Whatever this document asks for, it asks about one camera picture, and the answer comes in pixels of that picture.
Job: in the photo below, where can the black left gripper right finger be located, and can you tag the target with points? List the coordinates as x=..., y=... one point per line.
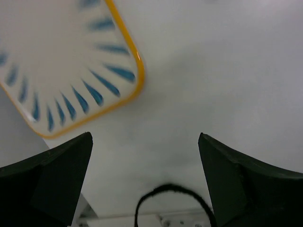
x=246, y=192

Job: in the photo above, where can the blue patterned serving tray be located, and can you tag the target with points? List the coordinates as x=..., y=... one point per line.
x=66, y=62

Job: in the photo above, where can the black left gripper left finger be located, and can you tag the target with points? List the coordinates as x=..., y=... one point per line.
x=43, y=190

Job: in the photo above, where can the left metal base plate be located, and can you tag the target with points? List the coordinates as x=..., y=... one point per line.
x=183, y=218

